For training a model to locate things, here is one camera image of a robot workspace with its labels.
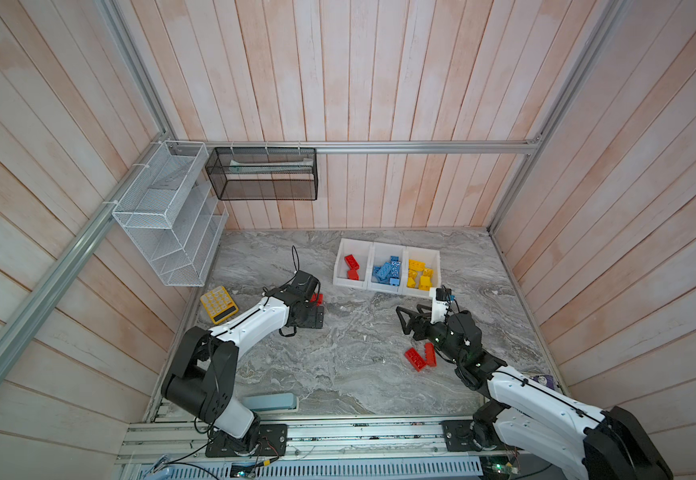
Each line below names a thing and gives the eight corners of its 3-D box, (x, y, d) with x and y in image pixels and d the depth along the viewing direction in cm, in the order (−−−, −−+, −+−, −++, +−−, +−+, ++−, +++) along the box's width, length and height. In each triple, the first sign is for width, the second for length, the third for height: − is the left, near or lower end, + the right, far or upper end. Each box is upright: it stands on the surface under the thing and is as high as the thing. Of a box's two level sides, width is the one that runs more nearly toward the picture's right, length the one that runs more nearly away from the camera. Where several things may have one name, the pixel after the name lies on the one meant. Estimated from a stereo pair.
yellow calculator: (215, 326, 96) (212, 323, 94) (200, 300, 102) (198, 296, 101) (240, 311, 99) (238, 308, 98) (225, 287, 106) (223, 283, 104)
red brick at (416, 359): (418, 372, 86) (420, 369, 84) (404, 355, 90) (405, 351, 88) (426, 366, 87) (428, 363, 85) (411, 349, 91) (413, 346, 89)
